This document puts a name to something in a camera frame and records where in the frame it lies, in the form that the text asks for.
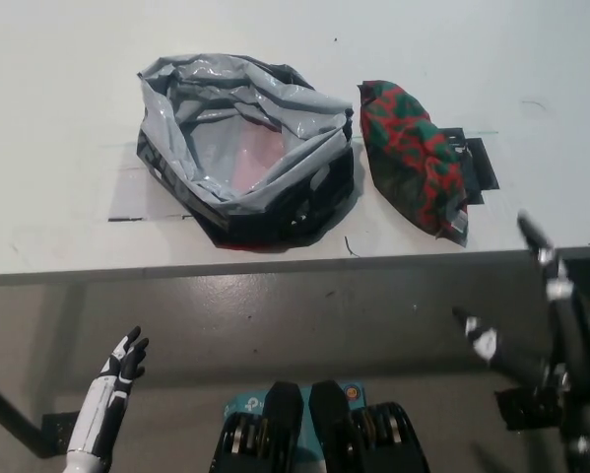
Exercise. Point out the black metal table leg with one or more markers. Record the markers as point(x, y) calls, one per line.
point(9, 419)

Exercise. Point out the robot body black teal blocks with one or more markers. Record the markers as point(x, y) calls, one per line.
point(334, 433)

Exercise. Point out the red green coffee bean bag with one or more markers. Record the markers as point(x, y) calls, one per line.
point(408, 148)

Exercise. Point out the clear tape sheet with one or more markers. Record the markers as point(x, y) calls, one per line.
point(127, 197)

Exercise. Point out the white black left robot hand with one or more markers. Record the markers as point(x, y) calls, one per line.
point(102, 404)

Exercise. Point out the black tape patch on table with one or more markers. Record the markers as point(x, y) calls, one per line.
point(482, 167)

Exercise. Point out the black plastic bag grey lining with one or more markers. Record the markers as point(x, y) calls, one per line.
point(176, 133)

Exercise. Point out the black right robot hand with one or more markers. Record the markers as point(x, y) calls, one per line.
point(570, 345)

